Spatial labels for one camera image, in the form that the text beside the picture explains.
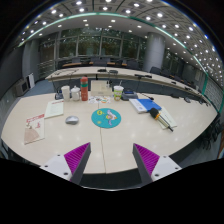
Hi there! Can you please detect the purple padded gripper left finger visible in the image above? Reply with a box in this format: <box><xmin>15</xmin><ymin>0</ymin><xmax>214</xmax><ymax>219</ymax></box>
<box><xmin>41</xmin><ymin>143</ymin><xmax>91</xmax><ymax>185</ymax></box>

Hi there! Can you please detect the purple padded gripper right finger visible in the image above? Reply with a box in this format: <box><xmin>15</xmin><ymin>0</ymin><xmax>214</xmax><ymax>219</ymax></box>
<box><xmin>133</xmin><ymin>143</ymin><xmax>181</xmax><ymax>184</ymax></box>

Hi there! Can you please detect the grey computer mouse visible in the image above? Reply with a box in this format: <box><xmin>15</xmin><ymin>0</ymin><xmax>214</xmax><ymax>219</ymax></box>
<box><xmin>65</xmin><ymin>116</ymin><xmax>79</xmax><ymax>125</ymax></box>

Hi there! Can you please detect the round teal mouse pad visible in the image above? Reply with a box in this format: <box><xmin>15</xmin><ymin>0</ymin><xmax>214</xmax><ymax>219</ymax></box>
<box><xmin>91</xmin><ymin>108</ymin><xmax>121</xmax><ymax>129</ymax></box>

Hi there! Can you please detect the red and white booklet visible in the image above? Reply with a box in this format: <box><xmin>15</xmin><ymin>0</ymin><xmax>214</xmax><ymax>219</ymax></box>
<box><xmin>24</xmin><ymin>114</ymin><xmax>45</xmax><ymax>144</ymax></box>

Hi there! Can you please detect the white notebook right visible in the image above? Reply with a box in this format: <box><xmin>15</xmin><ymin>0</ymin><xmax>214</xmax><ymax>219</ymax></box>
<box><xmin>158</xmin><ymin>108</ymin><xmax>177</xmax><ymax>129</ymax></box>

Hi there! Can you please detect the black yellow microphone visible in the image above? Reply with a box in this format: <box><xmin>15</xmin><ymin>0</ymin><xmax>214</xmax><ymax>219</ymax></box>
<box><xmin>149</xmin><ymin>108</ymin><xmax>173</xmax><ymax>131</ymax></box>

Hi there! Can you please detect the white paper document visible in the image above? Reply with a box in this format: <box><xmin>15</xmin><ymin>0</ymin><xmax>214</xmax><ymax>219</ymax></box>
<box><xmin>45</xmin><ymin>100</ymin><xmax>64</xmax><ymax>118</ymax></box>

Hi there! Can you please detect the blue book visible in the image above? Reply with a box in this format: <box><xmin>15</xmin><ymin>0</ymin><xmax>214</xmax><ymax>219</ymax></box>
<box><xmin>129</xmin><ymin>98</ymin><xmax>161</xmax><ymax>113</ymax></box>

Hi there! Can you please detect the colourful sticker sheet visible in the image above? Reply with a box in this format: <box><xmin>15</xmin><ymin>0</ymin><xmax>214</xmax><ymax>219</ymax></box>
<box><xmin>88</xmin><ymin>96</ymin><xmax>111</xmax><ymax>104</ymax></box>

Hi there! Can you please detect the white lidded mug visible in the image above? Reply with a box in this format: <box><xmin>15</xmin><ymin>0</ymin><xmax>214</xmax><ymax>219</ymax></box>
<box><xmin>71</xmin><ymin>86</ymin><xmax>80</xmax><ymax>101</ymax></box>

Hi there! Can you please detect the white paper cup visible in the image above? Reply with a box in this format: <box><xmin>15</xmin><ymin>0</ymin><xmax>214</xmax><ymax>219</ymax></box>
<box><xmin>61</xmin><ymin>85</ymin><xmax>70</xmax><ymax>102</ymax></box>

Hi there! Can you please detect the green and white drink cup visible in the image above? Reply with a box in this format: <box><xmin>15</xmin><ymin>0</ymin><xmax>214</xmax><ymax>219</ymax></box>
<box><xmin>114</xmin><ymin>86</ymin><xmax>124</xmax><ymax>101</ymax></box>

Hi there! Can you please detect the red thermos bottle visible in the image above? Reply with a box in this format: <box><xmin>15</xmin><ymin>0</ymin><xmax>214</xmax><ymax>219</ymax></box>
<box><xmin>80</xmin><ymin>77</ymin><xmax>88</xmax><ymax>101</ymax></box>

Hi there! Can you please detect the long curved conference desk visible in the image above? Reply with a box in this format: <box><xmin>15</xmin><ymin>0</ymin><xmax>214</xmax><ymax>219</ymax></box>
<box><xmin>46</xmin><ymin>66</ymin><xmax>201</xmax><ymax>96</ymax></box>

